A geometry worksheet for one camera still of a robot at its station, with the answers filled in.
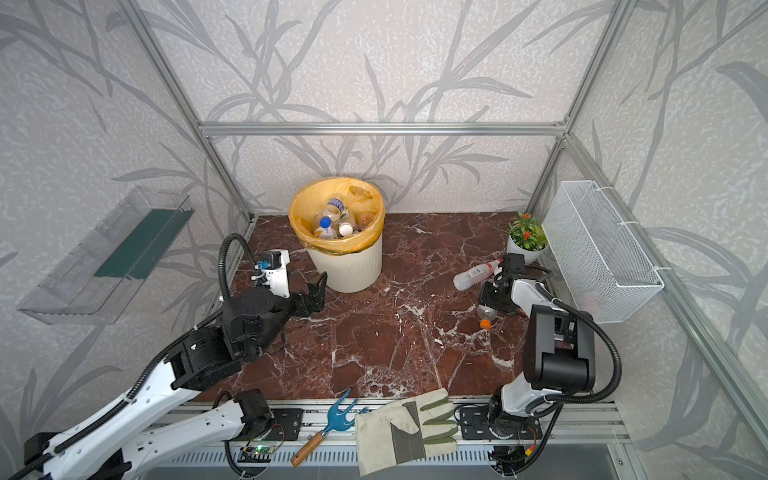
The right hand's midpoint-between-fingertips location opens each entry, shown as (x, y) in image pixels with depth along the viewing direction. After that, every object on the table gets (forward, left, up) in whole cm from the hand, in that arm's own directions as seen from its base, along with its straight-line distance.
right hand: (486, 297), depth 95 cm
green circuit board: (-40, +62, -1) cm, 73 cm away
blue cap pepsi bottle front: (+11, +49, +21) cm, 55 cm away
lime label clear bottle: (+12, +43, +21) cm, 49 cm away
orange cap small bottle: (+12, +38, +23) cm, 46 cm away
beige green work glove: (-36, +26, 0) cm, 45 cm away
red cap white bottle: (+6, +4, +3) cm, 8 cm away
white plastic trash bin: (+2, +43, +13) cm, 44 cm away
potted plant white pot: (+14, -13, +13) cm, 23 cm away
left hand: (-11, +46, +30) cm, 56 cm away
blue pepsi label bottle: (+17, +47, +24) cm, 56 cm away
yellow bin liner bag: (+23, +39, +23) cm, 51 cm away
